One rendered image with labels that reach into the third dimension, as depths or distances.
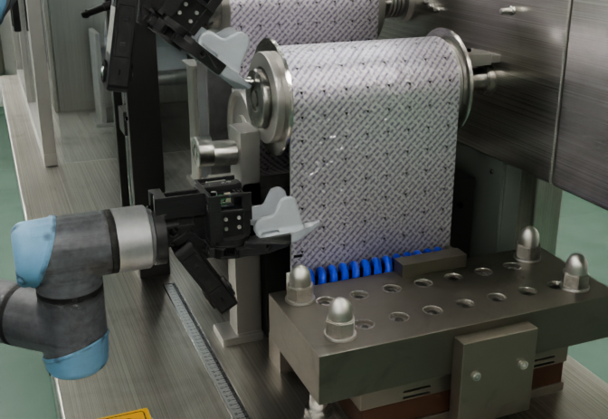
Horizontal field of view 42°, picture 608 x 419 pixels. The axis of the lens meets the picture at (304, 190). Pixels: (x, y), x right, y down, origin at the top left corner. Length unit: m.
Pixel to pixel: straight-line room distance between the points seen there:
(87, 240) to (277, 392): 0.31
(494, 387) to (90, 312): 0.47
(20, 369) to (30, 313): 1.96
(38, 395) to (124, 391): 1.73
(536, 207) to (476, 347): 0.49
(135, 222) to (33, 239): 0.11
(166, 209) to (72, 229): 0.11
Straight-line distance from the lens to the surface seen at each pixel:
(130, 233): 0.91
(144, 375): 1.08
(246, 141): 1.02
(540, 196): 1.37
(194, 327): 1.18
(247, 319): 1.13
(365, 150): 1.01
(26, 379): 2.87
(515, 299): 1.00
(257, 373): 1.07
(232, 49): 0.96
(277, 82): 0.95
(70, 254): 0.90
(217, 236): 0.93
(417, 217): 1.08
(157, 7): 0.93
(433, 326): 0.92
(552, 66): 1.04
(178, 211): 0.93
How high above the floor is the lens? 1.47
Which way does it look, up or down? 19 degrees down
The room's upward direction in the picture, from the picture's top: straight up
